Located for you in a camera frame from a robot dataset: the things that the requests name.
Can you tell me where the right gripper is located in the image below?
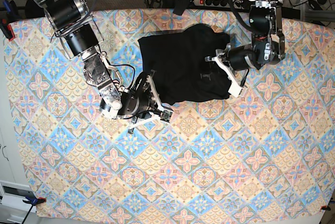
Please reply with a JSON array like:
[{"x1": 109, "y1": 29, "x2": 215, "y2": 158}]
[{"x1": 117, "y1": 70, "x2": 173, "y2": 133}]

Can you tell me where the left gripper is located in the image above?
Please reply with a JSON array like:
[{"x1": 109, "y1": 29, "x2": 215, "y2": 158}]
[{"x1": 205, "y1": 47, "x2": 251, "y2": 97}]

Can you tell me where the black T-shirt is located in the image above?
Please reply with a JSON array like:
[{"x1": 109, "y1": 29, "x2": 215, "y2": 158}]
[{"x1": 138, "y1": 24, "x2": 231, "y2": 105}]

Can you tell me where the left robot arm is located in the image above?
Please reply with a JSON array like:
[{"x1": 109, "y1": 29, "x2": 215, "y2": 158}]
[{"x1": 205, "y1": 0, "x2": 286, "y2": 97}]

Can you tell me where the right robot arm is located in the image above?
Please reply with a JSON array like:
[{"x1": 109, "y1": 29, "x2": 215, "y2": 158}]
[{"x1": 34, "y1": 0, "x2": 173, "y2": 131}]

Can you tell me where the black power strip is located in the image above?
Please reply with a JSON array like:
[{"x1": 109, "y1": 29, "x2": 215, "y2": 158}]
[{"x1": 193, "y1": 0, "x2": 251, "y2": 9}]

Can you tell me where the patterned tablecloth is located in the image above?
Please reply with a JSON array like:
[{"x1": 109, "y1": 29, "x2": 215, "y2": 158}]
[{"x1": 1, "y1": 18, "x2": 334, "y2": 223}]

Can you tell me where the orange clamp bottom left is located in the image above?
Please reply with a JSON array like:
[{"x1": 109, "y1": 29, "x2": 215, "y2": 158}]
[{"x1": 23, "y1": 196, "x2": 46, "y2": 206}]

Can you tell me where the orange clamp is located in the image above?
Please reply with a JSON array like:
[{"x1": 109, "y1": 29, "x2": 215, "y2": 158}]
[
  {"x1": 23, "y1": 196, "x2": 46, "y2": 206},
  {"x1": 321, "y1": 203, "x2": 334, "y2": 211}
]

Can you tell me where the white cabinet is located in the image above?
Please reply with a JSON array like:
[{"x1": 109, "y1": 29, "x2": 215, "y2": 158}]
[{"x1": 0, "y1": 38, "x2": 35, "y2": 224}]

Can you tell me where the orange clamp bottom right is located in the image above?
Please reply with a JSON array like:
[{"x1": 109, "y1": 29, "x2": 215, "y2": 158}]
[{"x1": 321, "y1": 203, "x2": 334, "y2": 211}]

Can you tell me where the red clamp top left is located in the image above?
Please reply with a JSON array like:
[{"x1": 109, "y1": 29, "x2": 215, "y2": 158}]
[{"x1": 0, "y1": 19, "x2": 15, "y2": 41}]

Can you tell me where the black mesh strap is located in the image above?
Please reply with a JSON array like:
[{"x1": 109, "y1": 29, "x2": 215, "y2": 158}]
[{"x1": 172, "y1": 0, "x2": 196, "y2": 15}]

